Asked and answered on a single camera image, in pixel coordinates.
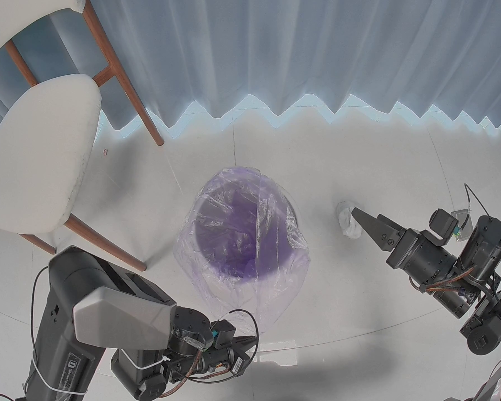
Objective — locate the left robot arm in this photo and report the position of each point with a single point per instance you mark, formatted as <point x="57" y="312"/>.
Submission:
<point x="108" y="307"/>

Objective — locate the crumpled white paper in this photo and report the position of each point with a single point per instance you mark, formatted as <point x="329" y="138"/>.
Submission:
<point x="346" y="226"/>

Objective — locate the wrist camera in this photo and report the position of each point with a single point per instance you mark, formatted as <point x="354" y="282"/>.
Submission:
<point x="442" y="222"/>
<point x="223" y="334"/>

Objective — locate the pale blue curtain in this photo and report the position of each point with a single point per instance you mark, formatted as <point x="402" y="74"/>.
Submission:
<point x="275" y="36"/>

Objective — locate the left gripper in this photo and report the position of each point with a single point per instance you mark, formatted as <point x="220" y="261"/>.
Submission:
<point x="233" y="357"/>

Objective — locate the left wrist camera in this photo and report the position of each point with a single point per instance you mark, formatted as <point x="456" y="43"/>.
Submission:
<point x="223" y="334"/>

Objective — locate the white trash bin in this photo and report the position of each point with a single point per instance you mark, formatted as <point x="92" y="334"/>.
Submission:
<point x="294" y="219"/>

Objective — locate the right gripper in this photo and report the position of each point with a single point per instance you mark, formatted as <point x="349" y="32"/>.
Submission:
<point x="421" y="257"/>

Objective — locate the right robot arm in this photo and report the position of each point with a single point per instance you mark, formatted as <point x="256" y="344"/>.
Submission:
<point x="488" y="240"/>

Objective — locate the purple plastic bag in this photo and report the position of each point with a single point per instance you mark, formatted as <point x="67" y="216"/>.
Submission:
<point x="238" y="240"/>

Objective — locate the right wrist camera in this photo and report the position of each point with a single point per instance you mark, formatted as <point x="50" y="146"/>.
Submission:
<point x="442" y="222"/>

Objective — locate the white cushioned wooden chair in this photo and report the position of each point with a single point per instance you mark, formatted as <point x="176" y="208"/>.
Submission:
<point x="37" y="148"/>

